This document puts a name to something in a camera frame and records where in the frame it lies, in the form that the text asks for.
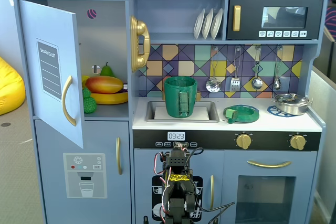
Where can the blue cabinet door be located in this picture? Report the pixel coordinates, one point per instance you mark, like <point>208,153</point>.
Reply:
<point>29,37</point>

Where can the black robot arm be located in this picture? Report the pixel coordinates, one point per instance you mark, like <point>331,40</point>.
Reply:
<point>178,187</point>

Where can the blue dishwasher door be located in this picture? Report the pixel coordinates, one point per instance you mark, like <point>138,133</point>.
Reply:
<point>143,161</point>

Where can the blue fridge door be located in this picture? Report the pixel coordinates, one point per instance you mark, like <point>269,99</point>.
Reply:
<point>99,140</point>

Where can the black microwave door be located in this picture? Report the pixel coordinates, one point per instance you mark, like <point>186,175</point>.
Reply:
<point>249,14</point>

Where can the blue oven door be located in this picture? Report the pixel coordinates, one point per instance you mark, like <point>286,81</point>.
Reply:
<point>231,208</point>

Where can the green plastic cup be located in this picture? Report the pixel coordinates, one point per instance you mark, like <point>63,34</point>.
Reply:
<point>173,98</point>

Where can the grey toy sink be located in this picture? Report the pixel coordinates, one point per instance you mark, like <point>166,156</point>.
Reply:
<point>151,111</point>

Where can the blue toy kitchen unit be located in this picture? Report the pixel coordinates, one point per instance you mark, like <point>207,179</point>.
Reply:
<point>183,127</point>

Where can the digital clock display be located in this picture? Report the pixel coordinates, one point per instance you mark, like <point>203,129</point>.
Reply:
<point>176,136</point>

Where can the steel slotted spoon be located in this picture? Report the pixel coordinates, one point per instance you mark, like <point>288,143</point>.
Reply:
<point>212,85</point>

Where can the purple toy eggplant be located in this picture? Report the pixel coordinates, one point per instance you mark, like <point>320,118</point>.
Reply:
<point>122,90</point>

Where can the yellow toy banana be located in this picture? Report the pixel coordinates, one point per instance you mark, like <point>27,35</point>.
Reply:
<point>110,99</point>

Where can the toy mango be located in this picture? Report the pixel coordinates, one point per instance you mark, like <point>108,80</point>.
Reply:
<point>105,85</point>

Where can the green toy pear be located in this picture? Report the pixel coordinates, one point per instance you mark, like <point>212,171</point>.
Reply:
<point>106,71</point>

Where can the steel slotted spatula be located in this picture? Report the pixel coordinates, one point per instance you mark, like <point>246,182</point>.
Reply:
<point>234,85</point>

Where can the gold toy telephone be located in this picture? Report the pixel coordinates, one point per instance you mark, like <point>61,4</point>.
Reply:
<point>141,28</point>

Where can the green bumpy toy vegetable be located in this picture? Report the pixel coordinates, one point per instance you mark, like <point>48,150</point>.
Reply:
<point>86,93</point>
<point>89,105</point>

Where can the white toy plate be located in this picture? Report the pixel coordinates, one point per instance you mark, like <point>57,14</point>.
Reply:
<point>199,23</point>
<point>217,22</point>
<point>208,23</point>

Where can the green round lid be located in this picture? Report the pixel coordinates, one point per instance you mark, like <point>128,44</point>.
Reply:
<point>249,115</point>

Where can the yellow toy fruit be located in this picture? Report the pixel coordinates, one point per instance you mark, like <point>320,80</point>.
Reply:
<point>84,80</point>

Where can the gold stove knob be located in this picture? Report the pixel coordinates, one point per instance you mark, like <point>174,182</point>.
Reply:
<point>244,141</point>
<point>298,142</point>

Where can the steel ladle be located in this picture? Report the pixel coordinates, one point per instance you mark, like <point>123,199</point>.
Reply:
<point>257,83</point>

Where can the blue round trivet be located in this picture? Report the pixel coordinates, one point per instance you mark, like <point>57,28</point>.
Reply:
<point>273,110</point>

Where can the grey ice dispenser sticker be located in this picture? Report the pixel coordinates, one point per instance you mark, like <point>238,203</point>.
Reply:
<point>85,176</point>

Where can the black window with silver strips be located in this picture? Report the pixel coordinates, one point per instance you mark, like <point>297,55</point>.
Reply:
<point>50,72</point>

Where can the steel toy pot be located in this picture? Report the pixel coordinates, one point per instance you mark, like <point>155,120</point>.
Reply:
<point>291,110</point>

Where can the yellow beanbag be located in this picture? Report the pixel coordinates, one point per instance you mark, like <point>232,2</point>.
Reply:
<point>10,90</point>

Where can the grey partition panel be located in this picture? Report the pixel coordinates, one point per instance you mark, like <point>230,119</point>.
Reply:
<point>325,129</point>

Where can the black floor cap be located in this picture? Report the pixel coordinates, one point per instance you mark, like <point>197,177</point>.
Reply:
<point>5,124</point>

